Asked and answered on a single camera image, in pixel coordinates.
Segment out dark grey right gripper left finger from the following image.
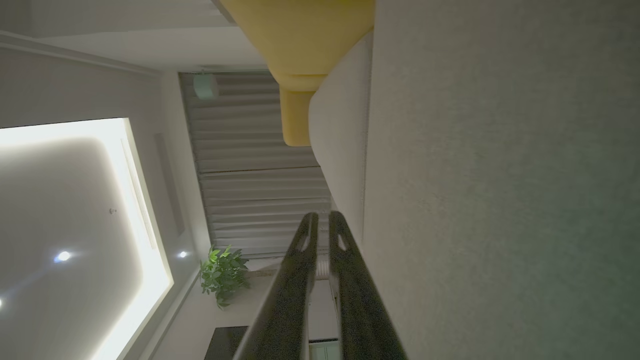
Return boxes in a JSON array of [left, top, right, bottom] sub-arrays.
[[232, 212, 319, 360]]

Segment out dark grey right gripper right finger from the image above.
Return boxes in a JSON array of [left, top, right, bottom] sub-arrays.
[[329, 211, 408, 360]]

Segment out grey and green media cabinet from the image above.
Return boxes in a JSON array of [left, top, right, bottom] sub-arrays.
[[308, 338, 342, 360]]

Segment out tall green houseplant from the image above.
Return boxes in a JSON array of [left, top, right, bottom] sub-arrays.
[[199, 244, 317, 311]]

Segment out grey pleated curtain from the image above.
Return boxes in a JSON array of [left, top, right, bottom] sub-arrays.
[[179, 71, 334, 259]]

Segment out long grey sofa seat cushion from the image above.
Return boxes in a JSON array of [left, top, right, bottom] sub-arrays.
[[308, 30, 374, 237]]

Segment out large grey sofa chaise cushion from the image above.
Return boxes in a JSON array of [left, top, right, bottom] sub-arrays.
[[362, 0, 640, 360]]

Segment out yellow sofa end cushion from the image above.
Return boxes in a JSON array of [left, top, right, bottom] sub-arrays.
[[279, 75, 322, 147]]

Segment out large yellow sofa back cushion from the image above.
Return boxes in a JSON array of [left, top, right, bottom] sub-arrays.
[[219, 0, 376, 92]]

